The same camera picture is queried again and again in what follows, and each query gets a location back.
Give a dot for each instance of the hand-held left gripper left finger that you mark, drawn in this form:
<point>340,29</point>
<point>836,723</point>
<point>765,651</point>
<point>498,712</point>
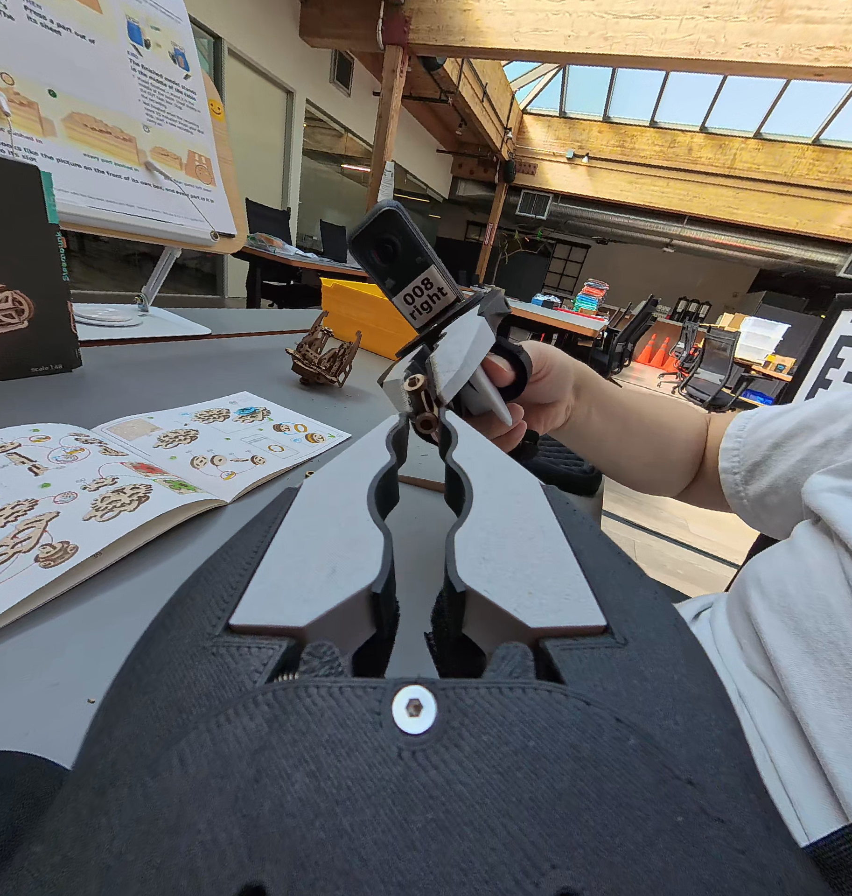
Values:
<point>314,560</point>

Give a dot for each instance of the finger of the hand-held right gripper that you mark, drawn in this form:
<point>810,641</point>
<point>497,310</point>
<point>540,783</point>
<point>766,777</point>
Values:
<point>462,357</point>
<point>396,388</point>

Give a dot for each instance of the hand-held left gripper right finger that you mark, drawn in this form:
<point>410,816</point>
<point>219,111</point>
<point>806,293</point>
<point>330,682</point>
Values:
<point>524,560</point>

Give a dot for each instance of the wooden wheel assembly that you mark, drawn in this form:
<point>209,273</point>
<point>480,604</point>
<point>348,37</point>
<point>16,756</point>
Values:
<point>423,409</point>

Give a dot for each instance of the person's right forearm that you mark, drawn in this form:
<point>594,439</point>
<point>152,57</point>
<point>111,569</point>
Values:
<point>643,441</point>

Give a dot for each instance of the grey desk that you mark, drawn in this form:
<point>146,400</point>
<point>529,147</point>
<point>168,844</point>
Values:
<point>188,364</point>

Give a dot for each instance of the person's right hand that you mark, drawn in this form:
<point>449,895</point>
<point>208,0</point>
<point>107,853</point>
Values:
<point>552,399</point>

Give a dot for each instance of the black office chair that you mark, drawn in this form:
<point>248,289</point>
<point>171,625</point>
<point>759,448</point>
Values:
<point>333,241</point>
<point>268,220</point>
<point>629,336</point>
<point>716,367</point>

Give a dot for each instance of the yellow plastic bin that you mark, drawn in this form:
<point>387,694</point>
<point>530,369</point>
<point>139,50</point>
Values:
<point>359,315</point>

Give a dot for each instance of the partly built wooden model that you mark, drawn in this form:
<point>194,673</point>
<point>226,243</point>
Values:
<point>324,353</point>

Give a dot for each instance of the wooden stick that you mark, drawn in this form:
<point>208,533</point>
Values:
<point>422,483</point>

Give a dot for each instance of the wooden background table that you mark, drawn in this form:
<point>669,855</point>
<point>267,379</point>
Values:
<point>293,262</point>

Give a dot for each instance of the white background table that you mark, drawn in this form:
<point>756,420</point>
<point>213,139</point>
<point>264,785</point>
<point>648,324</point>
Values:
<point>559,318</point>

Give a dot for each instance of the stack of colourful trays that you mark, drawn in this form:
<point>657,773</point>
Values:
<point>592,297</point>

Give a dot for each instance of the orange traffic cone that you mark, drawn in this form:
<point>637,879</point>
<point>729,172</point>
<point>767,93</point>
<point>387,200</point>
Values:
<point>646,351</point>
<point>667,355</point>

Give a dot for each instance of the instruction booklet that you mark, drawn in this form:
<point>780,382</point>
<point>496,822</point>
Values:
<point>132,476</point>

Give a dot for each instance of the white board stand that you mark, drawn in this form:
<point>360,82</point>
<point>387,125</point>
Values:
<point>139,315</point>

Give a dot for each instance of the person in white shirt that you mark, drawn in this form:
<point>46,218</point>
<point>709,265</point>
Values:
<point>804,560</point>

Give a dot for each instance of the white storage bins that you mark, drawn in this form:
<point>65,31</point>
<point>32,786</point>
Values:
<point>763,339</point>

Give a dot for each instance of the instruction sheet board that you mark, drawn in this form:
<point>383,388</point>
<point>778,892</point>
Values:
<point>104,105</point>

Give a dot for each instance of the black product box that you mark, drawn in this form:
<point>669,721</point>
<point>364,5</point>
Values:
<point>20,280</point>

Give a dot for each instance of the framed marker sign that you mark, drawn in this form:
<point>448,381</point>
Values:
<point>839,350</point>

